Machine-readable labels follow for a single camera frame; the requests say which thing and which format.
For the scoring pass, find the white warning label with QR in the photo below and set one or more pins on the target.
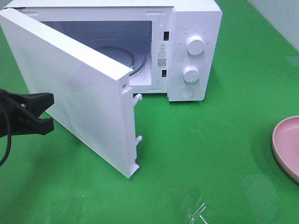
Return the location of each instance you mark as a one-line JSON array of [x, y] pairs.
[[161, 55]]

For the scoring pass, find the round white door release button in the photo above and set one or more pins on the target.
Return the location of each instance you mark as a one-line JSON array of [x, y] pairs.
[[187, 92]]

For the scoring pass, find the glass microwave turntable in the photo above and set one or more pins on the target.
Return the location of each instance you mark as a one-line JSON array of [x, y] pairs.
[[135, 60]]

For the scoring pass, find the pink plate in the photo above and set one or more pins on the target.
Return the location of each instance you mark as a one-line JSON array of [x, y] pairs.
[[285, 145]]

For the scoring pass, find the white microwave knob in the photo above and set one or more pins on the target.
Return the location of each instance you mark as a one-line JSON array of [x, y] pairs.
[[191, 74], [195, 45]]

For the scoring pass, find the white microwave oven body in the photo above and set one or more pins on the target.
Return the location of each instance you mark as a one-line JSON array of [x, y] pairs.
[[138, 25]]

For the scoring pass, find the white microwave door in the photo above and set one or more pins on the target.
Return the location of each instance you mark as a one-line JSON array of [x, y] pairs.
[[93, 98]]

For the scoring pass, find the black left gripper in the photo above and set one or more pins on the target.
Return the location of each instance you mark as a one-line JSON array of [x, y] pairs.
[[12, 121]]

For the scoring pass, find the clear tape patch on table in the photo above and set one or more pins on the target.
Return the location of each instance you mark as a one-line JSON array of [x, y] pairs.
[[189, 207]]

